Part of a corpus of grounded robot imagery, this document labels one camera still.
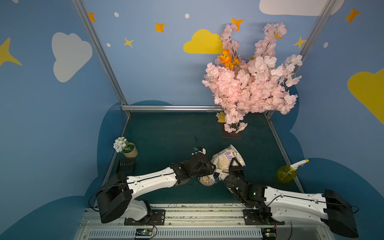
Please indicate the brown tree base plate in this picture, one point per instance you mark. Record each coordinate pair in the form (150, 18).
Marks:
(231, 135)

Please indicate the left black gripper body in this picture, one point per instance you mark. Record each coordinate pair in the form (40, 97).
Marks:
(207, 166)

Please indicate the aluminium front rail frame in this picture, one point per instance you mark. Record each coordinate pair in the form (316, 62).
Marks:
(197, 222)

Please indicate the yellow work glove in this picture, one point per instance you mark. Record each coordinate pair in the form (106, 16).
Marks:
(221, 117)

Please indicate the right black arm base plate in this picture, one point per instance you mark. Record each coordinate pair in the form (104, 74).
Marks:
(255, 217)

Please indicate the electronics board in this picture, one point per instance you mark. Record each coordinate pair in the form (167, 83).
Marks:
(143, 233)
(269, 234)

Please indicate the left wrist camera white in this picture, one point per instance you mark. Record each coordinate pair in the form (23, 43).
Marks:
(200, 150)

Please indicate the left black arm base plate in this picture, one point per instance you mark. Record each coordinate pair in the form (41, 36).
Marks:
(157, 218)

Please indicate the white flower in beige pot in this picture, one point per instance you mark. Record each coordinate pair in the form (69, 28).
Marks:
(122, 145)

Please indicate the pink cherry blossom tree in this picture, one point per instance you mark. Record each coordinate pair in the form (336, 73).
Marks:
(258, 85)

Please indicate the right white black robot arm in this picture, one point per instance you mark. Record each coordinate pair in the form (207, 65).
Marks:
(273, 206)

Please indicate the left electronics board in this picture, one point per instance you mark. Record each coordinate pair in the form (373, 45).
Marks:
(143, 233)

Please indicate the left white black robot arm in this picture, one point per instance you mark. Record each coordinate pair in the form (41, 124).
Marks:
(118, 195)

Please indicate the white patterned breakfast bowl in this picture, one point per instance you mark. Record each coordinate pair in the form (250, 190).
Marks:
(207, 181)

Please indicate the green spray bottle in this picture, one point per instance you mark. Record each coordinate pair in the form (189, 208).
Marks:
(287, 173)

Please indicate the clear plastic oats bag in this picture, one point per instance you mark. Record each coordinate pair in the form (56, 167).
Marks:
(223, 159)

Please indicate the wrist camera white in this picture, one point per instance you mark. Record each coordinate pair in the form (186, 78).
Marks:
(200, 150)
(219, 175)

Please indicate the aluminium back rail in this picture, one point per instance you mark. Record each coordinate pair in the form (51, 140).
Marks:
(149, 108)

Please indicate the right electronics board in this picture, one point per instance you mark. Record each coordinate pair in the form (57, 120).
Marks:
(269, 234)

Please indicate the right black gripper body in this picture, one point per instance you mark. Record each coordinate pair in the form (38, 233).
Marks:
(235, 171)

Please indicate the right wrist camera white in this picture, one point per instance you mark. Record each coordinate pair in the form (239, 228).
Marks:
(219, 175)

